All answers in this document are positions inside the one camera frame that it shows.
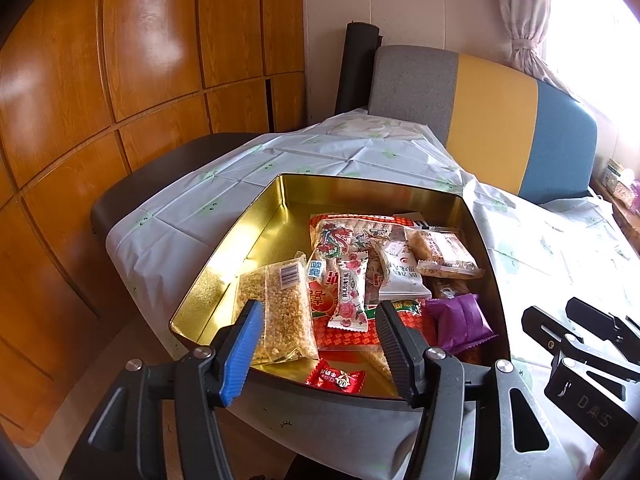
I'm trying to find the long white snack packet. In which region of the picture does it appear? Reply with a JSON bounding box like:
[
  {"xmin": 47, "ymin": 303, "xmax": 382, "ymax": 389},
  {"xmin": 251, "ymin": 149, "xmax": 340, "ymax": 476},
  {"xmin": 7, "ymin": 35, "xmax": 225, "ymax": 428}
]
[{"xmin": 392, "ymin": 210, "xmax": 476, "ymax": 303}]

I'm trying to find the wooden side table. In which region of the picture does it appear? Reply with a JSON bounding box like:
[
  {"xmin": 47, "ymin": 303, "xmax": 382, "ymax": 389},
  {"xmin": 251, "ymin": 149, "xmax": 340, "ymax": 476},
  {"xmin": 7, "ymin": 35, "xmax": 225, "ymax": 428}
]
[{"xmin": 592, "ymin": 185, "xmax": 640, "ymax": 251}]

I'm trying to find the peanut crisp packet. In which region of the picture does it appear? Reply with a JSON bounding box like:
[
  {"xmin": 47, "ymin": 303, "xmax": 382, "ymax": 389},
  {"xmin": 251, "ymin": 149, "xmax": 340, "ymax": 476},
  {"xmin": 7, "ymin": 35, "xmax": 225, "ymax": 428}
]
[{"xmin": 412, "ymin": 230, "xmax": 486, "ymax": 280}]

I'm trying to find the large red candy bag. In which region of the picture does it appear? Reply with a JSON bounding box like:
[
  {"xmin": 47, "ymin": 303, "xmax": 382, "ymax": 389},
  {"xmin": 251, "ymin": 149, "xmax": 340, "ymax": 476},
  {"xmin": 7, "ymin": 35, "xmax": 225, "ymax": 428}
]
[{"xmin": 307, "ymin": 212, "xmax": 426, "ymax": 351}]

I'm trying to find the white pastry packet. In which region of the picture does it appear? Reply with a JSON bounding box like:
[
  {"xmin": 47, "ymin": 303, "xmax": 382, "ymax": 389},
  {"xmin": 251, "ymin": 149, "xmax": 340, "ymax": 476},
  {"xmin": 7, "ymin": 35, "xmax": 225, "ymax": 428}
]
[{"xmin": 372, "ymin": 240, "xmax": 433, "ymax": 301}]

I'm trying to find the clear rice crisp packet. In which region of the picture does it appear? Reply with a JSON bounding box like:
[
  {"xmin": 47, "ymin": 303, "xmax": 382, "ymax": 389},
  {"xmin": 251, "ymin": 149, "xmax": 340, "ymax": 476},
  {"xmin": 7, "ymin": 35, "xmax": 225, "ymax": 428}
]
[{"xmin": 235, "ymin": 252, "xmax": 321, "ymax": 366}]

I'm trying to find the small red candy packet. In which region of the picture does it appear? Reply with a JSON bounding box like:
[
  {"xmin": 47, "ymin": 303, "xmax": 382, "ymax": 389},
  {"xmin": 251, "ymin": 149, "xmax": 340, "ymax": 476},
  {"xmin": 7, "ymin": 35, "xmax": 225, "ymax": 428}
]
[{"xmin": 305, "ymin": 358, "xmax": 366, "ymax": 393}]

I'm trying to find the dark brown chair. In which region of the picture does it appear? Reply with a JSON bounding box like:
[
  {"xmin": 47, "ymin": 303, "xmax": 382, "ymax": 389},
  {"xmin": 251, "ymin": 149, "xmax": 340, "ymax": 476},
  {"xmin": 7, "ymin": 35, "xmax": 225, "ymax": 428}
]
[{"xmin": 90, "ymin": 132, "xmax": 266, "ymax": 241}]

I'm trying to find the tissue box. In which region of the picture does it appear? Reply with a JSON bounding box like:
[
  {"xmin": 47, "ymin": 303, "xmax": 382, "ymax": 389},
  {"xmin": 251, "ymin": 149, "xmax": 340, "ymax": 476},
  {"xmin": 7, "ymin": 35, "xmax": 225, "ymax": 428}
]
[{"xmin": 600, "ymin": 159, "xmax": 638, "ymax": 208}]

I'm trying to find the flower-print candy packet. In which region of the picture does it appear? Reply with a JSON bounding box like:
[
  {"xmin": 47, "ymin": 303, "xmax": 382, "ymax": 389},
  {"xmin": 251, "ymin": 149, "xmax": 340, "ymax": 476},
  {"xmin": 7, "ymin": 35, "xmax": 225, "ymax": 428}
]
[{"xmin": 327, "ymin": 252, "xmax": 371, "ymax": 333}]

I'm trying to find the window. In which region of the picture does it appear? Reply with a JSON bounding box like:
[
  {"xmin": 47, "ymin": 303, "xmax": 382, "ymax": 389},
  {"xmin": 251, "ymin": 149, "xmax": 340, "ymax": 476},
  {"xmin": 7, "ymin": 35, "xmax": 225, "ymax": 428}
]
[{"xmin": 550, "ymin": 0, "xmax": 640, "ymax": 126}]

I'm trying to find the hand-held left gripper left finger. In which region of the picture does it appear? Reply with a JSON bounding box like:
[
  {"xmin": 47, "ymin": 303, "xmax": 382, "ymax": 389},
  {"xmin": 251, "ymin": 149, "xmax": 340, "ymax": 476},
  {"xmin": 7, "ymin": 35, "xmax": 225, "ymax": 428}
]
[{"xmin": 60, "ymin": 299, "xmax": 266, "ymax": 480}]

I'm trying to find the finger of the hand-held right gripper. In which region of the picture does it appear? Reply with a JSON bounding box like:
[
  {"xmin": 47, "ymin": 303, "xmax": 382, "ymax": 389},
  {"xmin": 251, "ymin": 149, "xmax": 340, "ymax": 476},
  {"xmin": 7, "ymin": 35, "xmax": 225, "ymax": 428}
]
[
  {"xmin": 521, "ymin": 305, "xmax": 583, "ymax": 361},
  {"xmin": 566, "ymin": 296, "xmax": 633, "ymax": 343}
]

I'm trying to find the wooden wardrobe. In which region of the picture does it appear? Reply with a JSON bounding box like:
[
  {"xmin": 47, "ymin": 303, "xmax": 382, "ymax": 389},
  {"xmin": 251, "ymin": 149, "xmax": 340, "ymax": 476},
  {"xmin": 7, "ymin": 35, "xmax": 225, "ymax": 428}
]
[{"xmin": 0, "ymin": 0, "xmax": 307, "ymax": 448}]

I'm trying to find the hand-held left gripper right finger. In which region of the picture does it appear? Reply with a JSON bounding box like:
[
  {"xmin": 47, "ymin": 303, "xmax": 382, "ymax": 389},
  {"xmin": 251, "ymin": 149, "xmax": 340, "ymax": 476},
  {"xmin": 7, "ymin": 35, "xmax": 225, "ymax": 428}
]
[{"xmin": 375, "ymin": 300, "xmax": 566, "ymax": 480}]

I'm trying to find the purple snack packet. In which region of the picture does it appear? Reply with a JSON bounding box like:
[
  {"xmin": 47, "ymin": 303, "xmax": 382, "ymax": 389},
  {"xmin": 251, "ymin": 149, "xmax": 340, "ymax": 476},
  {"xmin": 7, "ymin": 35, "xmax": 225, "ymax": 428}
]
[{"xmin": 422, "ymin": 294, "xmax": 498, "ymax": 353}]

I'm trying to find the black rolled mat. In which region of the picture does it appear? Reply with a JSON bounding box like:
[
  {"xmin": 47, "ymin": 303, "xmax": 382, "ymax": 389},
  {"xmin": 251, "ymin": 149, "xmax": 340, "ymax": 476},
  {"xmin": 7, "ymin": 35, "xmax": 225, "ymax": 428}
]
[{"xmin": 334, "ymin": 21, "xmax": 383, "ymax": 116}]

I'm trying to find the gold tin box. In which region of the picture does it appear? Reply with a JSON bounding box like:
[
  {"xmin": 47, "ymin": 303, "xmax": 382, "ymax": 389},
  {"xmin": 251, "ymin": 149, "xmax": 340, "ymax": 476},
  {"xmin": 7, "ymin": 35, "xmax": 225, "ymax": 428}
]
[{"xmin": 169, "ymin": 172, "xmax": 513, "ymax": 401}]

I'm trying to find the pale cloud-print tablecloth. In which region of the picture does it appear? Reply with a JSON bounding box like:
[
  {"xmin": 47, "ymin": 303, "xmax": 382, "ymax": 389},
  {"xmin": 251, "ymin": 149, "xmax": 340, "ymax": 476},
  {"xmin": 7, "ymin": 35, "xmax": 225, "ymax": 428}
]
[{"xmin": 102, "ymin": 107, "xmax": 640, "ymax": 480}]

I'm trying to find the tied beige curtain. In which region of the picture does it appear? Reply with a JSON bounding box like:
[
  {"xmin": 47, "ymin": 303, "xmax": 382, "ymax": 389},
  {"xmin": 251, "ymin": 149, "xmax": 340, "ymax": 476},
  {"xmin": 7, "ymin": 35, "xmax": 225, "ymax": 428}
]
[{"xmin": 495, "ymin": 0, "xmax": 576, "ymax": 96}]

